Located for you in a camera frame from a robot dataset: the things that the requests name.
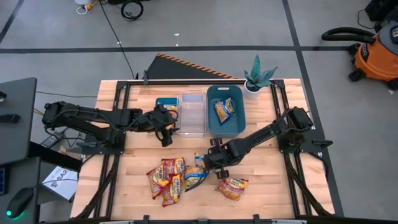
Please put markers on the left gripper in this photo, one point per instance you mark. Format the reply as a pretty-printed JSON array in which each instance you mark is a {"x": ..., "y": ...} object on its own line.
[{"x": 158, "y": 121}]

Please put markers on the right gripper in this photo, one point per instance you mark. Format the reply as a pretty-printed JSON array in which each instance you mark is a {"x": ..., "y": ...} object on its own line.
[{"x": 224, "y": 155}]

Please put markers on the orange Maruchan ramen packet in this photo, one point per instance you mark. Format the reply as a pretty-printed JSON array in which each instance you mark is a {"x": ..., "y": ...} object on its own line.
[
  {"x": 171, "y": 107},
  {"x": 232, "y": 188}
]

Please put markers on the blue Maruchan ramen packet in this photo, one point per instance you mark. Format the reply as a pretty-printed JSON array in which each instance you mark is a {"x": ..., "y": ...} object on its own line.
[
  {"x": 224, "y": 110},
  {"x": 192, "y": 175},
  {"x": 199, "y": 159}
]

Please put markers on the red Maruchan ramen packet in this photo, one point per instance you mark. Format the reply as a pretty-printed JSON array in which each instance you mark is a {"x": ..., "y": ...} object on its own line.
[
  {"x": 174, "y": 165},
  {"x": 157, "y": 182},
  {"x": 172, "y": 193}
]

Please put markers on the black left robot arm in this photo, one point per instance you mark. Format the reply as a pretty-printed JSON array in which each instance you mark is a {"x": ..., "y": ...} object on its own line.
[{"x": 77, "y": 113}]

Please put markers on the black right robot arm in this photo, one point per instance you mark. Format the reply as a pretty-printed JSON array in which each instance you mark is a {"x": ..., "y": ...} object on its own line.
[{"x": 267, "y": 130}]

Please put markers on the small teal plastic bin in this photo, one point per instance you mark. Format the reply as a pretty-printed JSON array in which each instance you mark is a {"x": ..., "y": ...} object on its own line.
[{"x": 161, "y": 101}]

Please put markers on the clear plastic bin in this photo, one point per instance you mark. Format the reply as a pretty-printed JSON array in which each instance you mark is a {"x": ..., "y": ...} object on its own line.
[{"x": 192, "y": 115}]

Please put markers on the large teal plastic bin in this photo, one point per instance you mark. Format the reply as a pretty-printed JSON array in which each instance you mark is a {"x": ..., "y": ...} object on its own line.
[{"x": 233, "y": 124}]

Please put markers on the black ramp with orange stripes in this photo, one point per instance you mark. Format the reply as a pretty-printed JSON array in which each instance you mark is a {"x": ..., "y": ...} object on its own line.
[{"x": 174, "y": 70}]

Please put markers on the white plant pot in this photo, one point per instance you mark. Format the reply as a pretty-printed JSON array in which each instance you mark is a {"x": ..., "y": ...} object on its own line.
[{"x": 250, "y": 94}]

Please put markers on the green snake plant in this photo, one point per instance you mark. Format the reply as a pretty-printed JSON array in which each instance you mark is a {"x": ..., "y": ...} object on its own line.
[{"x": 258, "y": 74}]

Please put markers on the white printed paper sheet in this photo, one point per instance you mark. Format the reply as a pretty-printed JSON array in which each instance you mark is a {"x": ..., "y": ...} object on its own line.
[{"x": 60, "y": 183}]

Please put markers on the yellow plug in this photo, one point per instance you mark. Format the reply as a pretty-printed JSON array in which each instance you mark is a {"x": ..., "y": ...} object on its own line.
[{"x": 91, "y": 3}]

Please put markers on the grey side desk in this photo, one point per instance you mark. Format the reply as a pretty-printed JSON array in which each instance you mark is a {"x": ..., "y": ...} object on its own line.
[{"x": 17, "y": 124}]

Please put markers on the small black desk device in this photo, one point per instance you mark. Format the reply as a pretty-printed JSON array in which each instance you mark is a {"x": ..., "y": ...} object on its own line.
[{"x": 9, "y": 118}]

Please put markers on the black computer mouse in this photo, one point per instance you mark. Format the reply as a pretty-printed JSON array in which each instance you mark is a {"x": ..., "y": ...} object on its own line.
[{"x": 19, "y": 202}]

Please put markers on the orange shop vacuum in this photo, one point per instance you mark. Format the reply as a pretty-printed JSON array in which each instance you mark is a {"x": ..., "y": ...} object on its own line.
[{"x": 377, "y": 57}]

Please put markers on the black equipment case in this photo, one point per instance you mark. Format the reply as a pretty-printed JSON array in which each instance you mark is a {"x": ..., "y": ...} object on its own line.
[{"x": 384, "y": 9}]

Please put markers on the black aluminium table frame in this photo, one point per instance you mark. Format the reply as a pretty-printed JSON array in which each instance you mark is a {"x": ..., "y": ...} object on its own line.
[{"x": 186, "y": 82}]

